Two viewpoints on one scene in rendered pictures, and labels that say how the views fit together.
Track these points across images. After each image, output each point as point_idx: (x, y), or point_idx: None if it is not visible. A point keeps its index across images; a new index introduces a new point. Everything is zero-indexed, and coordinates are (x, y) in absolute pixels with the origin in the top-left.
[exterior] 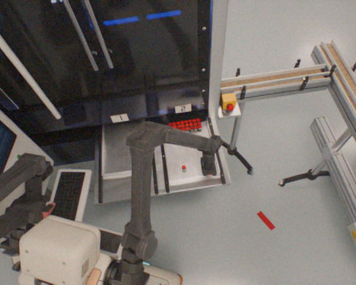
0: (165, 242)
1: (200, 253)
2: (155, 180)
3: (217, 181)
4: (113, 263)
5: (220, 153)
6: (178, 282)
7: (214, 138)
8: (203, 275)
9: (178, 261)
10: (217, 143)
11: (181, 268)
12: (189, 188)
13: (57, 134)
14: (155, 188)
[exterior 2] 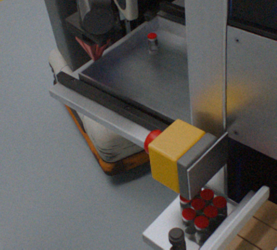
0: None
1: (110, 235)
2: (183, 8)
3: (77, 77)
4: None
5: (113, 115)
6: (96, 135)
7: None
8: (81, 213)
9: (134, 198)
10: None
11: (123, 195)
12: (118, 42)
13: None
14: (170, 4)
